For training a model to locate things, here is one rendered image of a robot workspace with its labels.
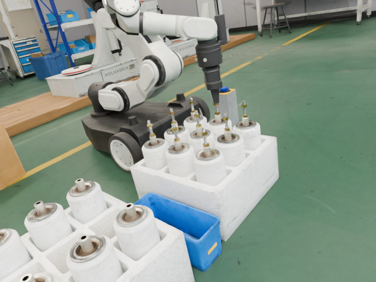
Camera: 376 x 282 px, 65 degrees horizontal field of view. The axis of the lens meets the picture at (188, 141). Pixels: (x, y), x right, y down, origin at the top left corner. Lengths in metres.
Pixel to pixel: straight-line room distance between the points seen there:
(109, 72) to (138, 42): 1.76
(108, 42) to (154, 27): 2.38
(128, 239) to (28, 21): 6.83
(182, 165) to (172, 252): 0.31
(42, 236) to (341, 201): 0.90
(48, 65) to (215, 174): 4.71
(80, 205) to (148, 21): 0.59
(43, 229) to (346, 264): 0.77
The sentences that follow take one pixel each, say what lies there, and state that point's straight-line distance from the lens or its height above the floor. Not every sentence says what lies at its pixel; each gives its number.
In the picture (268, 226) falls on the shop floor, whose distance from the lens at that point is 1.00.
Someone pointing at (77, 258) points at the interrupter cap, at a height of 0.25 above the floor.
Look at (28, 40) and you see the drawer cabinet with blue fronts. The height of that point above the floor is 0.64.
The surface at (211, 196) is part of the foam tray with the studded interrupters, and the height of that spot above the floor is 0.16.
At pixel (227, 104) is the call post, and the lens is 1.26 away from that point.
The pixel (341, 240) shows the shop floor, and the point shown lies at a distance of 0.98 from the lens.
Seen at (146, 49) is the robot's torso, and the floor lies 0.53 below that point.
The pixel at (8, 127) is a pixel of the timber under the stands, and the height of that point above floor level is 0.07.
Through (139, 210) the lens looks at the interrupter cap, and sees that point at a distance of 0.73.
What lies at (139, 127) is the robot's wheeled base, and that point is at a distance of 1.40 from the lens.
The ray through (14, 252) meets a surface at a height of 0.22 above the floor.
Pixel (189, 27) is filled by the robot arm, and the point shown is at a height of 0.61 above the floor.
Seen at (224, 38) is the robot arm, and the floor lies 0.55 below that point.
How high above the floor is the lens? 0.67
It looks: 24 degrees down
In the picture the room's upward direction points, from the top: 11 degrees counter-clockwise
